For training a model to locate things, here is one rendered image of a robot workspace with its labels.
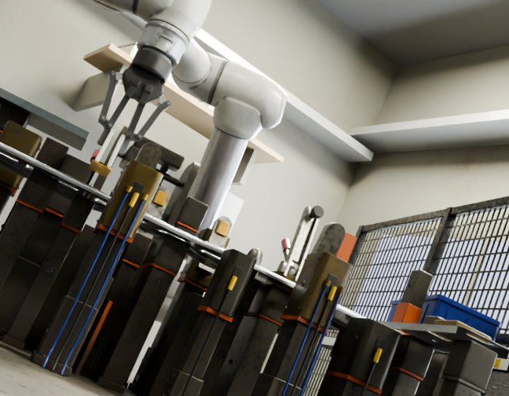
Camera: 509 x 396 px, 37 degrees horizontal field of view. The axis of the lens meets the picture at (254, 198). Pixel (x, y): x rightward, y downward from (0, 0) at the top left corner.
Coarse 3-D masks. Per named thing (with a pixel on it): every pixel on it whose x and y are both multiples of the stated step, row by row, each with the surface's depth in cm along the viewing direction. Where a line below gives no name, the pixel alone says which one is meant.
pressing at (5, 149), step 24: (0, 144) 128; (24, 168) 144; (48, 168) 130; (72, 192) 147; (96, 192) 132; (144, 216) 134; (192, 240) 136; (216, 264) 157; (288, 288) 148; (336, 312) 151
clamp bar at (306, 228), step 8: (304, 208) 172; (312, 208) 168; (320, 208) 168; (304, 216) 169; (312, 216) 169; (320, 216) 168; (304, 224) 169; (312, 224) 171; (296, 232) 169; (304, 232) 169; (312, 232) 169; (296, 240) 167; (304, 240) 169; (296, 248) 168; (304, 248) 168; (288, 256) 166; (296, 256) 167; (304, 256) 167; (288, 264) 165; (296, 272) 166; (296, 280) 164
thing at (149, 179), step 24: (144, 168) 122; (120, 192) 121; (144, 192) 122; (120, 216) 120; (96, 240) 119; (120, 240) 121; (96, 264) 119; (72, 288) 117; (96, 288) 118; (72, 312) 117; (96, 312) 118; (48, 336) 115; (72, 336) 116; (48, 360) 114; (72, 360) 116
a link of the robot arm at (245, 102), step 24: (240, 72) 201; (216, 96) 201; (240, 96) 200; (264, 96) 200; (216, 120) 204; (240, 120) 201; (264, 120) 202; (216, 144) 206; (240, 144) 206; (216, 168) 206; (192, 192) 210; (216, 192) 208; (216, 216) 212
